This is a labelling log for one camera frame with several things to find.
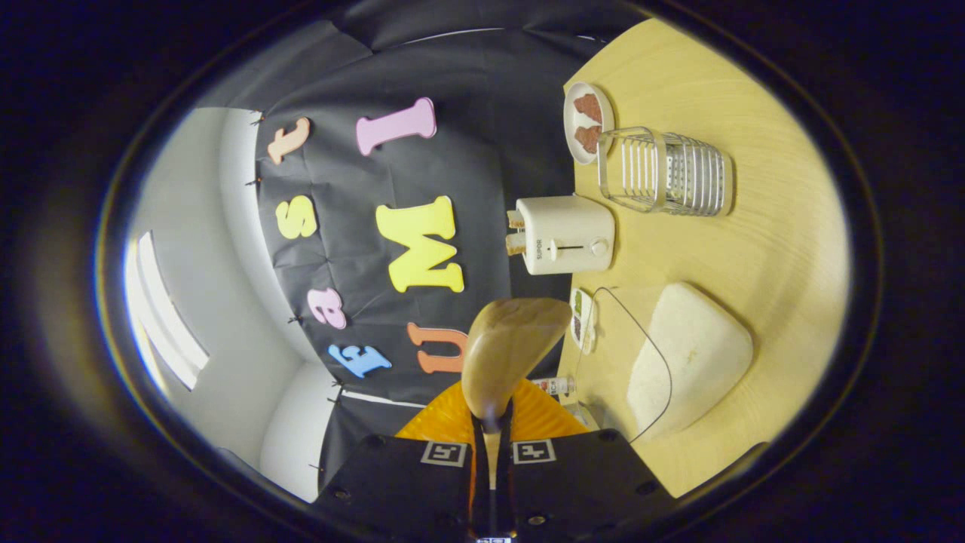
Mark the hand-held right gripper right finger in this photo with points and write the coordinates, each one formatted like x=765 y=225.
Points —
x=580 y=483

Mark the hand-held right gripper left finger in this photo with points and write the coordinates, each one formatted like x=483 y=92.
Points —
x=407 y=490

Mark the wooden spoon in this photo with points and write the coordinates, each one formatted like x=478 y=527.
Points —
x=513 y=347

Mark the small clear water bottle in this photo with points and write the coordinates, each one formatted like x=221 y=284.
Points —
x=554 y=386

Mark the white divided grain dish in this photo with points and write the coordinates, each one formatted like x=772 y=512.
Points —
x=582 y=324

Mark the toast slice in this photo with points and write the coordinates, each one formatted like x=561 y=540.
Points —
x=516 y=243
x=516 y=219

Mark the white toaster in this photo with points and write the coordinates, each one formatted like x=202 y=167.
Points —
x=565 y=226

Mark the large ceiling light panel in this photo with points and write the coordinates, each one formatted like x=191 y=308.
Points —
x=177 y=339

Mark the reddish meat slice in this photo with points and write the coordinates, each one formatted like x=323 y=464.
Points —
x=589 y=108
x=588 y=139

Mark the white round plate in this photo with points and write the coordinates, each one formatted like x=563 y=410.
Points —
x=571 y=121

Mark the black backdrop cloth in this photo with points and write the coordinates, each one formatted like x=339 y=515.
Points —
x=467 y=68

